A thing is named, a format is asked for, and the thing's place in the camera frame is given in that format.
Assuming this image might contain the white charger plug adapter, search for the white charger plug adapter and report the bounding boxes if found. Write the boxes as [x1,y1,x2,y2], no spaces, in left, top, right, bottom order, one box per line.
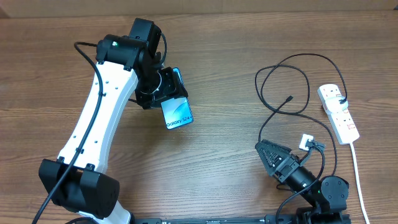
[322,96,348,114]

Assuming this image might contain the black USB charging cable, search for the black USB charging cable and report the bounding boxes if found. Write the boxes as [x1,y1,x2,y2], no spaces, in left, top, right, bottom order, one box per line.
[254,53,348,177]

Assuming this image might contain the white power strip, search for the white power strip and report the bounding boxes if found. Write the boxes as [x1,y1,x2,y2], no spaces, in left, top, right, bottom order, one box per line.
[317,84,359,144]

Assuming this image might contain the brown cardboard box wall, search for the brown cardboard box wall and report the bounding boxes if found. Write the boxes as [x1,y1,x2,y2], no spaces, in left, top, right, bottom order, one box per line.
[1,0,397,19]

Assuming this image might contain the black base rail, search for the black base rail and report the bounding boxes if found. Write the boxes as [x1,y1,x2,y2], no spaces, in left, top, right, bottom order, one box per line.
[130,214,352,224]

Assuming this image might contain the Samsung Galaxy smartphone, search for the Samsung Galaxy smartphone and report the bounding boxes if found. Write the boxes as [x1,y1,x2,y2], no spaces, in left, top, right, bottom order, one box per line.
[160,67,194,130]

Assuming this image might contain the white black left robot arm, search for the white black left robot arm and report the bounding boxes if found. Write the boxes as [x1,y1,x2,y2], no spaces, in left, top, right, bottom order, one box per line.
[39,18,193,223]

